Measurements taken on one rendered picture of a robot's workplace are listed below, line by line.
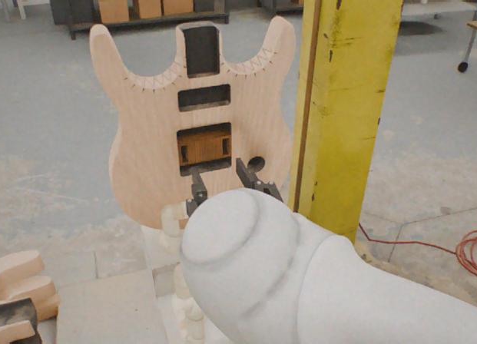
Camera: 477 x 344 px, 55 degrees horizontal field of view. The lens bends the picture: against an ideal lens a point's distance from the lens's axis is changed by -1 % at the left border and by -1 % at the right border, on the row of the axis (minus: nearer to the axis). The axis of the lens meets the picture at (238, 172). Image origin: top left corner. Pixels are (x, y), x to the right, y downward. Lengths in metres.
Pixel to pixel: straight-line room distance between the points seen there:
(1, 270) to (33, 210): 1.88
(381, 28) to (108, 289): 1.31
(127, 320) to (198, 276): 0.72
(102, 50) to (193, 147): 0.23
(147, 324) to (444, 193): 2.37
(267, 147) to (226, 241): 0.56
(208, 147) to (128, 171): 0.15
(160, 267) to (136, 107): 0.32
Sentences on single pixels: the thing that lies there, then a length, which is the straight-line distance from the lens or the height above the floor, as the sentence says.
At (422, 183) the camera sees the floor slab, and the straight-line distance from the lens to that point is 3.14.
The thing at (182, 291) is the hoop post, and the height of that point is 1.08.
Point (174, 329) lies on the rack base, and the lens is 0.92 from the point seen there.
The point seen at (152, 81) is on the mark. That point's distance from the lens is 0.78.
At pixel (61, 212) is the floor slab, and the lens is 2.89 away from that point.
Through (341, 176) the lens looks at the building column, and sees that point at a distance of 2.10.
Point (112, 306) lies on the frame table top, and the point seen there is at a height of 0.93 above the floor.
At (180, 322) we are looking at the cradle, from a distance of 0.88.
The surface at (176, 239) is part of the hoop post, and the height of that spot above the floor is 1.14.
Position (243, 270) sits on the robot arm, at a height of 1.52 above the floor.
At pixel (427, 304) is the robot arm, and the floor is 1.51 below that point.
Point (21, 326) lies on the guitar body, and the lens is 0.99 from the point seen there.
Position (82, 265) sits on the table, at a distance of 1.24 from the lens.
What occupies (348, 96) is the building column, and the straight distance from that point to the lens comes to 1.89.
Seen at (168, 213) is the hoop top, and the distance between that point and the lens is 0.86.
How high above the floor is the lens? 1.76
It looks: 36 degrees down
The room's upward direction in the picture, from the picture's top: straight up
